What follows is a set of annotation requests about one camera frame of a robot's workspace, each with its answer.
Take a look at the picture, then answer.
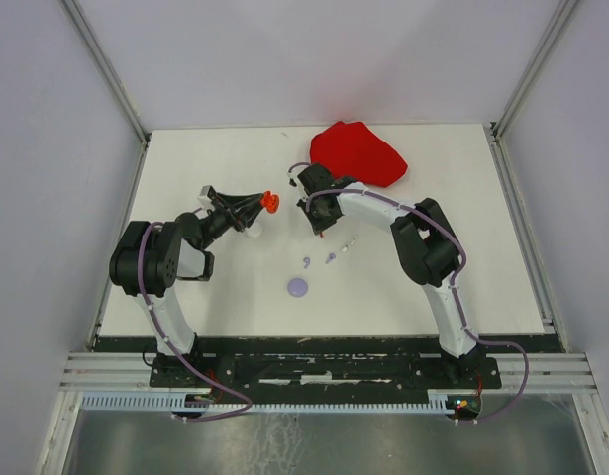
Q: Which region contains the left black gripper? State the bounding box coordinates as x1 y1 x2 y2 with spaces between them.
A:
199 192 268 249

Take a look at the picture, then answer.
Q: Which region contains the orange earbud charging case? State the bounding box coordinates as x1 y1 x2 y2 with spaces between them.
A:
260 191 280 214

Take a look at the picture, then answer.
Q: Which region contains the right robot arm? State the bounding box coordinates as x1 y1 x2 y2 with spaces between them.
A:
288 163 480 387

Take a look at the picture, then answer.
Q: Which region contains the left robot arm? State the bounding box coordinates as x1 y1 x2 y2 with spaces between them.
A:
109 185 279 386

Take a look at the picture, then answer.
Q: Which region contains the white earbud charging case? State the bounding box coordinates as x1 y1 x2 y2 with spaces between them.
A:
246 222 263 238

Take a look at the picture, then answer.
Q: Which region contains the purple earbud charging case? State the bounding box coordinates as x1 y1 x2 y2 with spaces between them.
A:
287 277 309 298

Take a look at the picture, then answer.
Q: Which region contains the red cloth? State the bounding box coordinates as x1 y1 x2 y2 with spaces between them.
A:
309 121 408 188

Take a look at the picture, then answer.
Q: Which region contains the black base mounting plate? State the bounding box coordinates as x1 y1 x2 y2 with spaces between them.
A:
150 337 501 405

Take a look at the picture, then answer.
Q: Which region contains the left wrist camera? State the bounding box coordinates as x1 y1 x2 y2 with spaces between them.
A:
198 185 216 210

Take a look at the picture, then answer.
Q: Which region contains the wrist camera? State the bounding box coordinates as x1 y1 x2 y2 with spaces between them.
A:
198 185 216 210
287 170 301 188

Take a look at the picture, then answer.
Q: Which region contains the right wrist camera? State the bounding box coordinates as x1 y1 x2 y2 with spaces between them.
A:
287 170 301 188

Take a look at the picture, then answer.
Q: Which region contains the right aluminium frame post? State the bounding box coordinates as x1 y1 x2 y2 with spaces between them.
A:
489 0 582 141

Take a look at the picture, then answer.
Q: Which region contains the aluminium frame post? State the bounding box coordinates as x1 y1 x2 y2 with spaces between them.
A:
59 0 150 144
489 0 582 141

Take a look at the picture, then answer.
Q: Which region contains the white cable duct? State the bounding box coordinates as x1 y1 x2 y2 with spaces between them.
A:
78 388 458 413

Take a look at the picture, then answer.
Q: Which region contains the aluminium frame rail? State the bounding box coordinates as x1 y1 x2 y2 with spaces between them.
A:
59 352 597 395

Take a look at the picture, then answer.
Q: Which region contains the left aluminium frame post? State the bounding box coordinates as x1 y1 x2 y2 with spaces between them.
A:
59 0 150 144

